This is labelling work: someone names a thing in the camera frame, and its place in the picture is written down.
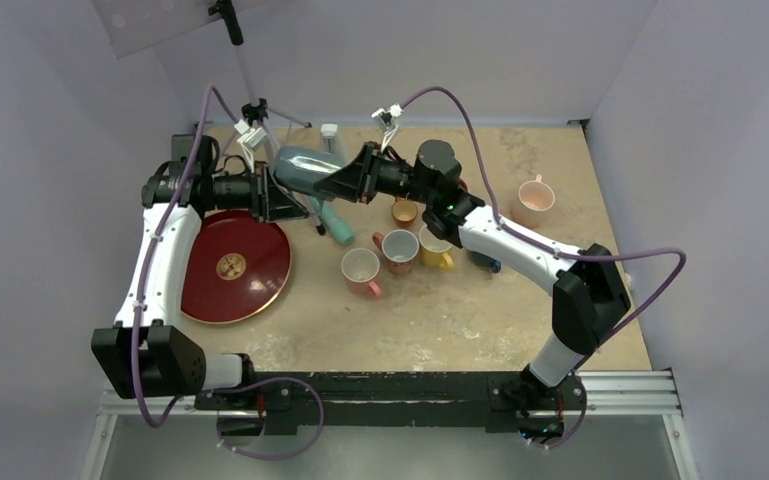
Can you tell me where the light pink mug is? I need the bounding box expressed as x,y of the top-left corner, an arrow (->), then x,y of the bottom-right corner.
510,174 -> 556,229

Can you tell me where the white perforated board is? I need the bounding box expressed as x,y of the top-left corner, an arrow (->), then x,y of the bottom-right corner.
89,0 -> 273,61

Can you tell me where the yellow mug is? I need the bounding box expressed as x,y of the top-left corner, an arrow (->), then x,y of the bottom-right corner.
418,225 -> 455,271

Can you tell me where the small orange mug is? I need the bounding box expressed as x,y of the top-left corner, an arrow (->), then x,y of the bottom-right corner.
390,198 -> 419,229

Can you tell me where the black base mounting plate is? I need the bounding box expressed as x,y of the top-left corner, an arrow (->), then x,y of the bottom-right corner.
195,371 -> 586,440

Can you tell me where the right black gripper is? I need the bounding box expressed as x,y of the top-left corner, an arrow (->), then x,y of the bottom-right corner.
315,142 -> 435,207

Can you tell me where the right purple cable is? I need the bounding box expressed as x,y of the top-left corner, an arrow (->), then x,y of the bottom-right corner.
397,86 -> 688,452

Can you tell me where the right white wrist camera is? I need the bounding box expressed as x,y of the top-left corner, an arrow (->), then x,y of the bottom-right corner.
371,103 -> 403,151

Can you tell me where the aluminium frame rail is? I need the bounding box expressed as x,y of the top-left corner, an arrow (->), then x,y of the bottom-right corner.
81,371 -> 698,479

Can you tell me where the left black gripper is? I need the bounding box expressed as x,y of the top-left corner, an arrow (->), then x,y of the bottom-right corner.
206,162 -> 309,225

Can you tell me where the salmon mug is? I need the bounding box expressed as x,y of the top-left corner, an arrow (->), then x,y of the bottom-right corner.
372,229 -> 420,275

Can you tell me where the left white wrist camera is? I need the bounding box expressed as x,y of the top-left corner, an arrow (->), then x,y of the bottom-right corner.
234,120 -> 270,164

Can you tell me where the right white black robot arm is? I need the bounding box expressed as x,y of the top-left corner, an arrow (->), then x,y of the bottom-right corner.
312,140 -> 630,407

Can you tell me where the blue white mug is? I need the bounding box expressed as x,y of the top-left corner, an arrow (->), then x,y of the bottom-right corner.
468,250 -> 502,274

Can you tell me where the silver tripod stand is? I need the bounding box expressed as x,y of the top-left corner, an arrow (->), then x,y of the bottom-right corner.
206,0 -> 327,236

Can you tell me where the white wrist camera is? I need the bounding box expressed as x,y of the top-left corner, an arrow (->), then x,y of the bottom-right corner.
234,120 -> 270,164
371,103 -> 403,151

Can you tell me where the white metronome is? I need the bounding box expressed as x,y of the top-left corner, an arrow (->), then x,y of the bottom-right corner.
320,123 -> 345,159

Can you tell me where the dark grey mug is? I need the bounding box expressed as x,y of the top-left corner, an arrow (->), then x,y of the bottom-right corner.
273,145 -> 345,201

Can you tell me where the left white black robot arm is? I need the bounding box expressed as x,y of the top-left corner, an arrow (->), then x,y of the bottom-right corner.
91,134 -> 308,409

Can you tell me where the red round tray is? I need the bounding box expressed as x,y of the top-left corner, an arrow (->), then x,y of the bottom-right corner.
181,210 -> 292,325

